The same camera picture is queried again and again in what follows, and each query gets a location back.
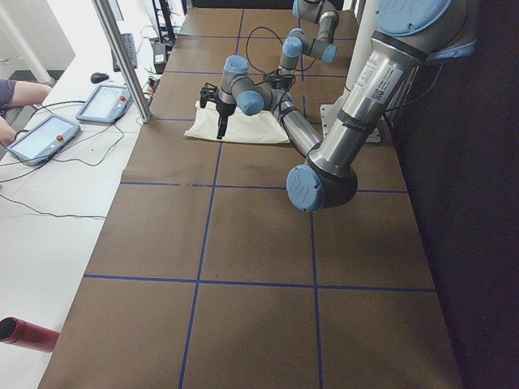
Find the teach pendant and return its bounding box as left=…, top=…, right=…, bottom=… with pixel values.
left=7, top=114, right=80, bottom=166
left=76, top=84, right=132, bottom=125

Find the person forearm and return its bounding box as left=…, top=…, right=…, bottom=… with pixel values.
left=1, top=79, right=52, bottom=110

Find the far teach pendant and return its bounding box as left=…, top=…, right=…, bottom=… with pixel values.
left=76, top=84, right=132, bottom=125

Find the black computer mouse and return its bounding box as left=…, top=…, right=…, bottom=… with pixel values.
left=90, top=72, right=109, bottom=84

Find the white long-sleeve t-shirt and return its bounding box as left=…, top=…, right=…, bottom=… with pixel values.
left=184, top=101, right=290, bottom=144

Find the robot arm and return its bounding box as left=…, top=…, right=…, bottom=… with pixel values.
left=264, top=0, right=339, bottom=91
left=199, top=1, right=479, bottom=212

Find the black power adapter box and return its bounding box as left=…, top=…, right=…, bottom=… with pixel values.
left=152, top=41, right=168, bottom=75

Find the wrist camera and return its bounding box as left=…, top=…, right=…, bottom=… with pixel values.
left=199, top=83, right=218, bottom=109

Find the near teach pendant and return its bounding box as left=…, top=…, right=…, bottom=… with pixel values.
left=7, top=114, right=80, bottom=166

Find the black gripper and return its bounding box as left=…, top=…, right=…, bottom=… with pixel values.
left=270, top=74, right=293, bottom=91
left=216, top=100, right=236, bottom=140

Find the red cylinder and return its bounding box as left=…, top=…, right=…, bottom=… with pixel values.
left=1, top=317, right=60, bottom=353

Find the black keyboard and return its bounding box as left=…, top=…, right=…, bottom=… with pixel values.
left=111, top=33, right=138, bottom=72

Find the white mounting column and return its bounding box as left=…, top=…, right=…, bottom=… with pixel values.
left=320, top=0, right=380, bottom=137

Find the aluminium frame post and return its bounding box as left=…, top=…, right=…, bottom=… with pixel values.
left=92, top=0, right=152, bottom=123

